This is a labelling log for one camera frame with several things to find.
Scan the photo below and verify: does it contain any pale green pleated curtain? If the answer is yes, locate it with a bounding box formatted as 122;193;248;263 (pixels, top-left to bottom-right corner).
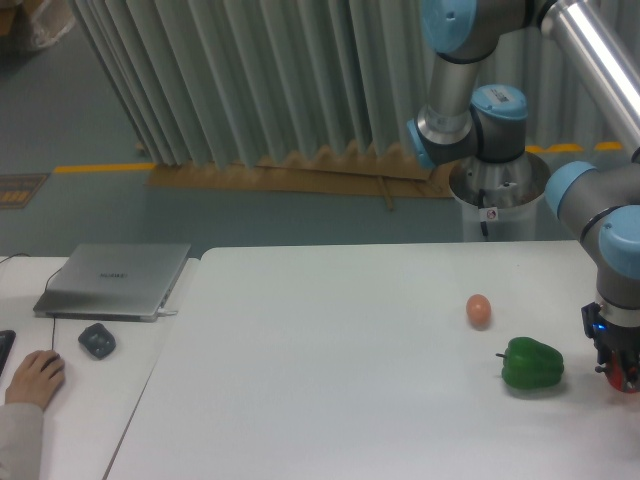
71;1;596;168

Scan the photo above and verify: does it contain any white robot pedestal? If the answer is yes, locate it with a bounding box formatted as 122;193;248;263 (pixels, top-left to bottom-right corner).
455;198;537;242

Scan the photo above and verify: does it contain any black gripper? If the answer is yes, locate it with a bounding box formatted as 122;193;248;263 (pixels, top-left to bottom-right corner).
581;301;639;384

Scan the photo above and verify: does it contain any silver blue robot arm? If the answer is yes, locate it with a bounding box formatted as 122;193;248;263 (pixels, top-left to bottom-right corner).
407;1;639;393

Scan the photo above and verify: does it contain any white usb plug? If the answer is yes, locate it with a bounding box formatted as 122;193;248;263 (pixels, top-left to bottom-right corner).
157;309;179;317

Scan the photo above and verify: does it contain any person's right hand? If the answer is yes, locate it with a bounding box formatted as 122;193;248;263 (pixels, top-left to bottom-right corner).
5;350;66;411

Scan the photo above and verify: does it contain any silver closed laptop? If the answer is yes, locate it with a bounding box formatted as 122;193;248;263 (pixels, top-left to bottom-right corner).
33;243;191;321

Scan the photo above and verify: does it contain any black keyboard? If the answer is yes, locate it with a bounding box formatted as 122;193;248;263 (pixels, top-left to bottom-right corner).
0;330;16;375

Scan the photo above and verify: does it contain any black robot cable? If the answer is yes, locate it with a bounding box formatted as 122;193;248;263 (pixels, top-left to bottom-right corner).
477;187;489;243

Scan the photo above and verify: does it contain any red bell pepper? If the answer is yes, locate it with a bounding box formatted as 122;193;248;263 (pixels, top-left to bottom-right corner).
605;360;639;394

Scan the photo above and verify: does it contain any black mouse cable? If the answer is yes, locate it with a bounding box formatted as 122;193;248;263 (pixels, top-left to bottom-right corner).
0;253;77;353

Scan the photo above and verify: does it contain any brown egg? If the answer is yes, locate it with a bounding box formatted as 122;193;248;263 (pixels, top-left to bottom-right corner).
466;294;492;329

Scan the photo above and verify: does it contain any dark grey small device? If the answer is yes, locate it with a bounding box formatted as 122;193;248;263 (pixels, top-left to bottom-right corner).
78;323;117;360

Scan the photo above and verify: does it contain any green bell pepper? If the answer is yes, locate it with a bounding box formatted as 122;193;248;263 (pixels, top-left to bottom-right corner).
497;337;564;390

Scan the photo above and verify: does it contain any brown cardboard sheet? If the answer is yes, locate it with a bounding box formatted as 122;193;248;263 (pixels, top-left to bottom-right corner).
147;163;453;211

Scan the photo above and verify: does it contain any grey sleeved forearm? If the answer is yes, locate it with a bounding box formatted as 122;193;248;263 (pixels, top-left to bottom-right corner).
1;403;44;480

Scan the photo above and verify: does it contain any black computer mouse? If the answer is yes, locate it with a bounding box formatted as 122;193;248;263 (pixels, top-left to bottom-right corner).
41;355;64;378

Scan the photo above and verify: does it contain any clear plastic bag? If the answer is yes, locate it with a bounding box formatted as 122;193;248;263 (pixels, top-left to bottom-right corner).
14;0;76;52

